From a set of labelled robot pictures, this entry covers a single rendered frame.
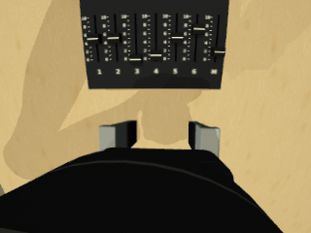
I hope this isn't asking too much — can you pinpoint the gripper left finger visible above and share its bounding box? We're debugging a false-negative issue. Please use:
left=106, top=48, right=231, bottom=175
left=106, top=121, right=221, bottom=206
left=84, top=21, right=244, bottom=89
left=99, top=120, right=137, bottom=151

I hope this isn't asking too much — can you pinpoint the black lighting desk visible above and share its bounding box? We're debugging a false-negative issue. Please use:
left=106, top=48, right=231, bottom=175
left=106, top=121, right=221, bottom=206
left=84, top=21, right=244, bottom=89
left=80, top=0, right=229, bottom=89

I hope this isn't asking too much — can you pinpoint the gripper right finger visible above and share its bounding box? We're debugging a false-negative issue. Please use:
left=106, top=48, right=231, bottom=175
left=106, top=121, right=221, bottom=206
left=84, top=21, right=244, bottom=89
left=189, top=121, right=220, bottom=157

